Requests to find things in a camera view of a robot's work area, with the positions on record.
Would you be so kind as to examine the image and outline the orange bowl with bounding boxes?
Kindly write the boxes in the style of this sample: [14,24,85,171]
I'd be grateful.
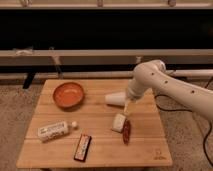
[53,82,84,108]

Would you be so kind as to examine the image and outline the wooden table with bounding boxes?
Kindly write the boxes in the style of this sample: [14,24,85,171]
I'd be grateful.
[17,79,172,169]

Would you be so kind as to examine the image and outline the dark red candy bar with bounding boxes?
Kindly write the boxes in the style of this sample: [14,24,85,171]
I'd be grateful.
[74,134,92,162]

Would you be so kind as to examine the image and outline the black cable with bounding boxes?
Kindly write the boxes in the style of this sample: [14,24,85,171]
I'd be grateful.
[153,93,213,168]

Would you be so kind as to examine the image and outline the white paper cup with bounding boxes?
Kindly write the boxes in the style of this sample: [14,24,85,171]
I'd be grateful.
[105,92,126,106]

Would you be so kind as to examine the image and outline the white plastic bottle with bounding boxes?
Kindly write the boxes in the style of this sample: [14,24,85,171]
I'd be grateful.
[37,121,78,142]

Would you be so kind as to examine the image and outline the white horizontal rail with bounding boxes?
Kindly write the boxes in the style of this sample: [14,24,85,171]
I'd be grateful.
[0,49,213,66]

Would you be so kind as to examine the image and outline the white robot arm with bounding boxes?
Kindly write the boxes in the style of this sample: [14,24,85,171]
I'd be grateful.
[126,60,213,121]

